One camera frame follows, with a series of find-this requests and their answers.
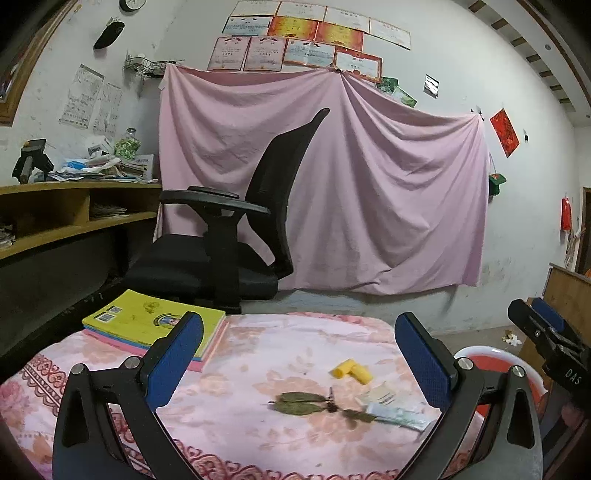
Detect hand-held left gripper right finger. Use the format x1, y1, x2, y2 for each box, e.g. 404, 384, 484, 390
394, 311, 543, 480

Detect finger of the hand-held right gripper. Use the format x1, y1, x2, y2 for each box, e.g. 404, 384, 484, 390
531, 298, 580, 344
508, 299, 561, 358

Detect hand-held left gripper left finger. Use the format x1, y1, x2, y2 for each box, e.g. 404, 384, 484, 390
52, 311, 206, 480

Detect red basin with white rim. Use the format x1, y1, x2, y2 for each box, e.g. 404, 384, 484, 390
451, 345, 549, 418

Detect white paper packet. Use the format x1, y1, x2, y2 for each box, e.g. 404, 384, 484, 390
355, 382, 399, 408

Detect green and white wrapper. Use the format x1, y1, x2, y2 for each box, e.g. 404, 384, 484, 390
366, 401, 432, 433

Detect dry green leaf twig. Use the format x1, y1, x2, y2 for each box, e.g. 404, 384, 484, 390
267, 390, 378, 424

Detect wooden board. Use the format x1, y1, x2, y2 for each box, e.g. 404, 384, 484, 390
540, 262, 591, 324

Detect pink book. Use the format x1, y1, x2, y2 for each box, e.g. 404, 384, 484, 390
83, 318, 230, 374

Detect stack of books yellow cover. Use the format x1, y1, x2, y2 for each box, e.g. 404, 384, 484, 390
82, 289, 227, 361

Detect floral pink tablecloth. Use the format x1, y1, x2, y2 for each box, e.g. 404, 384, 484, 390
0, 311, 490, 480

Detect papers in shelf slot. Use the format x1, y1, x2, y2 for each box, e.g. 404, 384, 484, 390
90, 203, 129, 220

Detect pink hanging cloth sheet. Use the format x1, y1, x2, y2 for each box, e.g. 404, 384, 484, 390
154, 62, 491, 296

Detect red paper poster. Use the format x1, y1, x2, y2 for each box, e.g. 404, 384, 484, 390
489, 108, 521, 158

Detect wooden shelf desk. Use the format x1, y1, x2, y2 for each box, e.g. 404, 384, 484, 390
0, 180, 163, 264

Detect pile of papers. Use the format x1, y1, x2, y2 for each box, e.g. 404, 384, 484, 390
48, 136, 155, 182

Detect black office chair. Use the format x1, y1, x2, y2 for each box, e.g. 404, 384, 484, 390
124, 107, 331, 315

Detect green candy jar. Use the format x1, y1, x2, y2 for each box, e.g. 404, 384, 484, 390
113, 128, 142, 160

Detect black device on stand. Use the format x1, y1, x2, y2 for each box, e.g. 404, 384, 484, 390
11, 138, 55, 185

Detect small printed wall sheet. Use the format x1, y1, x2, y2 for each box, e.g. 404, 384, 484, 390
92, 83, 123, 138

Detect large printed wall sheet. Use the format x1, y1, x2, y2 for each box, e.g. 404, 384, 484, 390
58, 64, 105, 128

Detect wire wall rack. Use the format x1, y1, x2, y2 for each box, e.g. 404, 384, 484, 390
123, 53, 185, 78

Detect wooden window frame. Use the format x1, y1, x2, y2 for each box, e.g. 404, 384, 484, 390
0, 0, 79, 127

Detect black wall-hung brush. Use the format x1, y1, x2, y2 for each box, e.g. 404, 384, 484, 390
93, 17, 125, 51

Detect group of wall certificates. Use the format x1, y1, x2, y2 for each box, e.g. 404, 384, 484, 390
206, 0, 413, 84

